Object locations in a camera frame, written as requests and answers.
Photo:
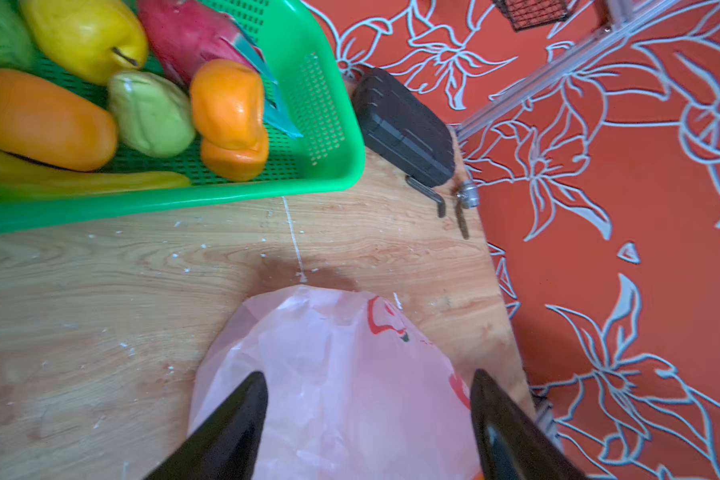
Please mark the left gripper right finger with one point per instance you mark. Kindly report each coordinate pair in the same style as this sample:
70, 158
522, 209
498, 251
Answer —
509, 444

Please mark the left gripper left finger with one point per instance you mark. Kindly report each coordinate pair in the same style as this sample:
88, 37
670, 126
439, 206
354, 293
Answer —
226, 445

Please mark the pink plastic bag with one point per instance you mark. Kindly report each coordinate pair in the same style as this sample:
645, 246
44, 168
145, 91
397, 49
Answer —
355, 389

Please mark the orange fruit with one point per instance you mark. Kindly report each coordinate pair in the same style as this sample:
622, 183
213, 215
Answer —
227, 101
235, 165
51, 125

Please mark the green pear fruit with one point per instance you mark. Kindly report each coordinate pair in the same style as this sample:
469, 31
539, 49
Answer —
153, 115

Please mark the red green dragon fruit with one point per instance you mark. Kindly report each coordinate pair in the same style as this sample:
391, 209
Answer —
184, 35

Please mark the yellow lemon fruit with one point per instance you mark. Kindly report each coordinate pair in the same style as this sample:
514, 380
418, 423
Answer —
92, 40

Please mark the small metal fitting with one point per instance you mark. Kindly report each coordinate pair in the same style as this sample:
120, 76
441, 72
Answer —
467, 197

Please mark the dark hex key tool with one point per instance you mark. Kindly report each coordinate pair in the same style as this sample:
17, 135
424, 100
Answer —
429, 193

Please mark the green plastic basket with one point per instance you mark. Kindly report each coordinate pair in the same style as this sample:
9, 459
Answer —
328, 156

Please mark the black plastic case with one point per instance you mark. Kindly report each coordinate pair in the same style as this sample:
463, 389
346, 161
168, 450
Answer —
401, 129

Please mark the yellow banana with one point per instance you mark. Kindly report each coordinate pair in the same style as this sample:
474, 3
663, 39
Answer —
21, 180

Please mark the black wire wall basket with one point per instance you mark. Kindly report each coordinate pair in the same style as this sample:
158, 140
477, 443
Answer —
527, 14

